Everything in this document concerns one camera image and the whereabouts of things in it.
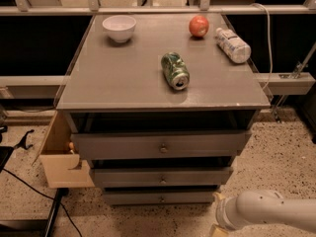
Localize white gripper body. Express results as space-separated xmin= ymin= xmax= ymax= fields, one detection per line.
xmin=215 ymin=197 xmax=236 ymax=231

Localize grey bottom drawer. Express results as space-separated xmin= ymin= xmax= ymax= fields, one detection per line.
xmin=104 ymin=189 xmax=214 ymax=205

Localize grey drawer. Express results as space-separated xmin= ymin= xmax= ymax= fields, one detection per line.
xmin=90 ymin=167 xmax=233 ymax=188
xmin=104 ymin=189 xmax=214 ymax=205
xmin=71 ymin=130 xmax=251 ymax=160

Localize grey middle drawer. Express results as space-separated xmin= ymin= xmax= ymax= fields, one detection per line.
xmin=90 ymin=167 xmax=233 ymax=188

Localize grey top drawer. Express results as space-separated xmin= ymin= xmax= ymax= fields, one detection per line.
xmin=71 ymin=130 xmax=251 ymax=160

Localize grey drawer cabinet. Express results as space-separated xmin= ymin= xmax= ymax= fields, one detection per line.
xmin=57 ymin=14 xmax=270 ymax=192

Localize green soda can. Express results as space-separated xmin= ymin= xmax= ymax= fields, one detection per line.
xmin=161 ymin=52 xmax=190 ymax=91

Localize clear plastic water bottle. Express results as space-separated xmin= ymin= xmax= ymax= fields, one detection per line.
xmin=215 ymin=28 xmax=251 ymax=64

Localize light wooden side box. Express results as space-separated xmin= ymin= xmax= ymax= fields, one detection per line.
xmin=38 ymin=112 xmax=94 ymax=188

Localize red apple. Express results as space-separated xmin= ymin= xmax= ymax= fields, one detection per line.
xmin=189 ymin=15 xmax=209 ymax=38

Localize white ceramic bowl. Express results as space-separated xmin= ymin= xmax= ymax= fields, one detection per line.
xmin=102 ymin=15 xmax=136 ymax=42

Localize black clamp tool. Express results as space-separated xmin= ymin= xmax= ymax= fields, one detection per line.
xmin=14 ymin=129 xmax=34 ymax=150

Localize black stand base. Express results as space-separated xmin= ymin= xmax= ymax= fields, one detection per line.
xmin=0 ymin=188 xmax=69 ymax=237

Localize white cable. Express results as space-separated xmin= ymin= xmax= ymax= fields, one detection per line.
xmin=250 ymin=2 xmax=275 ymax=91

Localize black floor cable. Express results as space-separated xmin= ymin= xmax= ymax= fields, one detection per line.
xmin=2 ymin=167 xmax=84 ymax=237

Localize metal frame rail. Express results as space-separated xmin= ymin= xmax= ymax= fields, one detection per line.
xmin=0 ymin=0 xmax=316 ymax=17

